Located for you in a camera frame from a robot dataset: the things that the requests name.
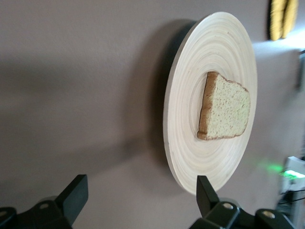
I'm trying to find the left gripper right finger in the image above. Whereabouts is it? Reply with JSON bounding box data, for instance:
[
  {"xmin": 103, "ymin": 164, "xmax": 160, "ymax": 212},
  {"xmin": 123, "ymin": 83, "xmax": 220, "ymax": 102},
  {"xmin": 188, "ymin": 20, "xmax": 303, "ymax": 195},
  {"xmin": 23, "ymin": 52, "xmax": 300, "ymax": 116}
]
[{"xmin": 188, "ymin": 175, "xmax": 258, "ymax": 229}]

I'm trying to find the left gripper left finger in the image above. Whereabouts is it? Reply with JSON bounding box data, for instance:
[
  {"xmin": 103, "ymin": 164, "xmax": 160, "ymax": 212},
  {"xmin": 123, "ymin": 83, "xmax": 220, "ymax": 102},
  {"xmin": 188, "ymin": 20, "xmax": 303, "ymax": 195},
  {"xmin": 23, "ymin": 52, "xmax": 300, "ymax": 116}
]
[{"xmin": 14, "ymin": 174, "xmax": 89, "ymax": 229}]

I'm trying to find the brown bread toast slice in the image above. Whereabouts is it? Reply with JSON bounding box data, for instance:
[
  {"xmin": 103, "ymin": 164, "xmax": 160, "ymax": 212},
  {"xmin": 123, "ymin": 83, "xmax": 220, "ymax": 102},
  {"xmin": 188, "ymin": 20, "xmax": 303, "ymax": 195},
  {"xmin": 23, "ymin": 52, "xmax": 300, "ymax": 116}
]
[{"xmin": 197, "ymin": 71, "xmax": 251, "ymax": 141}]

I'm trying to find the round light wooden plate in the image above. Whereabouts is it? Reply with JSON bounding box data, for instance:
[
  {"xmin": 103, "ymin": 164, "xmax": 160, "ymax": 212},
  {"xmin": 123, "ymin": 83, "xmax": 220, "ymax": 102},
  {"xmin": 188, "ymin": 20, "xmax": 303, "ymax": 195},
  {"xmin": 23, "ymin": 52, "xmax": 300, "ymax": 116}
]
[{"xmin": 163, "ymin": 11, "xmax": 258, "ymax": 194}]

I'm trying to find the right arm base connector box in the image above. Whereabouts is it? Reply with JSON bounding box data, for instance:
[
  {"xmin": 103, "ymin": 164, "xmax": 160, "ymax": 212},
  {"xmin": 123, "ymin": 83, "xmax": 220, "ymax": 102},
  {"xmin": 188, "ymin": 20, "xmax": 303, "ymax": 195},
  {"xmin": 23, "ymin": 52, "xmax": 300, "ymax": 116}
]
[{"xmin": 278, "ymin": 156, "xmax": 305, "ymax": 194}]

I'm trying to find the brown table cover sheet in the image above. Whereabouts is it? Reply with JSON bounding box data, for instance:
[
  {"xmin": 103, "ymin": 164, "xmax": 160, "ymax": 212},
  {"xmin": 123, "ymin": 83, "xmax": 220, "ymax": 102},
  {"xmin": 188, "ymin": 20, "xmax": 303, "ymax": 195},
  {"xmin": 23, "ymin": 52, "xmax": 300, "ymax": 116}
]
[{"xmin": 0, "ymin": 0, "xmax": 305, "ymax": 229}]

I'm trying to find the cream and chrome toaster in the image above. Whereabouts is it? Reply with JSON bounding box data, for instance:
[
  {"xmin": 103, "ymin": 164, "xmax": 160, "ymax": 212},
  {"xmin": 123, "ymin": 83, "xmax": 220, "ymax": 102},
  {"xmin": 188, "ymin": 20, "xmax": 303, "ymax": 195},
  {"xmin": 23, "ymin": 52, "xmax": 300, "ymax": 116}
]
[{"xmin": 297, "ymin": 47, "xmax": 305, "ymax": 91}]

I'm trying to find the yellow quilted oven mitt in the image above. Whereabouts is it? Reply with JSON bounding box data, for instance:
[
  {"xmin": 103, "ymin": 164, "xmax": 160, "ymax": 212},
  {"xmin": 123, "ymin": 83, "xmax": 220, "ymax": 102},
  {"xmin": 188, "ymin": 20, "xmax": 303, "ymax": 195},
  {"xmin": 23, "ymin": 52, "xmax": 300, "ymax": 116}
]
[
  {"xmin": 270, "ymin": 0, "xmax": 287, "ymax": 42},
  {"xmin": 283, "ymin": 0, "xmax": 300, "ymax": 40}
]

